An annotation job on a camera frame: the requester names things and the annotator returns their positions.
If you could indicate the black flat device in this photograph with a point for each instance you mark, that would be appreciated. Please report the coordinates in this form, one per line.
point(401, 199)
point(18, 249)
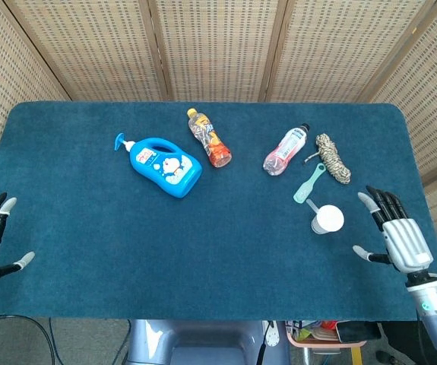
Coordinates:
point(358, 331)

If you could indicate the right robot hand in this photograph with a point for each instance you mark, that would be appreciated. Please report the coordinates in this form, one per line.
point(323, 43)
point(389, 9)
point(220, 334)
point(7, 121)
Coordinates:
point(406, 243)

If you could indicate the orange drink bottle yellow cap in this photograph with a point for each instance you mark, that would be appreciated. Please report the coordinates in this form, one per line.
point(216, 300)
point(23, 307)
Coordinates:
point(212, 144)

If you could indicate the blue carpet table cover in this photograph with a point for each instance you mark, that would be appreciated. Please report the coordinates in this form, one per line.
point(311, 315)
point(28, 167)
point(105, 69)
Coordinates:
point(165, 247)

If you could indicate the pink plastic basket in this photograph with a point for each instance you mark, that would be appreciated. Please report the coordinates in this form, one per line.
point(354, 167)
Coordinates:
point(317, 340)

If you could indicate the green small brush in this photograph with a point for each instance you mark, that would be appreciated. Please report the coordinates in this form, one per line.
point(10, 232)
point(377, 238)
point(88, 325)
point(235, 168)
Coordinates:
point(305, 188)

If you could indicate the transparent plastic straw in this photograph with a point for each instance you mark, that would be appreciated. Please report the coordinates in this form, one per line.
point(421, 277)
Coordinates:
point(311, 205)

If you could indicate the wicker folding screen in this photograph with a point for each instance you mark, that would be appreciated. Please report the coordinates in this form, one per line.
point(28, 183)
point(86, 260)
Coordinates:
point(218, 49)

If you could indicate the white paper cup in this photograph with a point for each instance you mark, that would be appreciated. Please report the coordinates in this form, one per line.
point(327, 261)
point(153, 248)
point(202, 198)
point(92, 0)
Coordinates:
point(328, 220)

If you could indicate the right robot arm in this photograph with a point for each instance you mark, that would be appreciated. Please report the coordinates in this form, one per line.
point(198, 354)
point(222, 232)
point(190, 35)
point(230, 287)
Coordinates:
point(434, 315)

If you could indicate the blue cartoon pump bottle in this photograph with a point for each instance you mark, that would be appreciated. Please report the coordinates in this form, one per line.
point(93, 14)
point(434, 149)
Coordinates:
point(165, 167)

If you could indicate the grey robot torso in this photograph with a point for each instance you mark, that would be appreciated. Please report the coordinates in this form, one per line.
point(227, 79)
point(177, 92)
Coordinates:
point(203, 342)

